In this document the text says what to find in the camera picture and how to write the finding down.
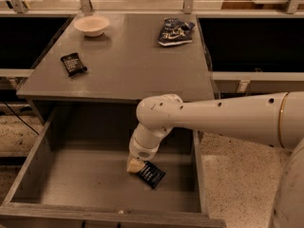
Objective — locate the white ceramic bowl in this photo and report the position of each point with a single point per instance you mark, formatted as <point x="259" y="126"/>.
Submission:
<point x="92" y="26"/>

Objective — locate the black snack bar wrapper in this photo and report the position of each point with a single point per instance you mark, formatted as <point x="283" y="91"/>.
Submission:
<point x="73" y="64"/>

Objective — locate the blue chip bag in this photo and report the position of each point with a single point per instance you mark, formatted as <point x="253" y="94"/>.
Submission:
<point x="175" y="31"/>

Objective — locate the dark blue rxbar wrapper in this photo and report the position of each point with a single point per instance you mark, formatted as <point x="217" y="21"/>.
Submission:
<point x="151" y="174"/>

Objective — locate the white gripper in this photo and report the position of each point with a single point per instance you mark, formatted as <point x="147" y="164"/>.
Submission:
<point x="142" y="151"/>

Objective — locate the grey open top drawer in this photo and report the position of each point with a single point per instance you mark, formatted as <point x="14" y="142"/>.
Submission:
<point x="75" y="176"/>

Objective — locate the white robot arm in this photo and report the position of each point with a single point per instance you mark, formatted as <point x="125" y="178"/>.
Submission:
<point x="271" y="119"/>

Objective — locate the grey cabinet with counter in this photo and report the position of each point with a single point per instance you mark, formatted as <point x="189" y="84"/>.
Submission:
<point x="124" y="65"/>

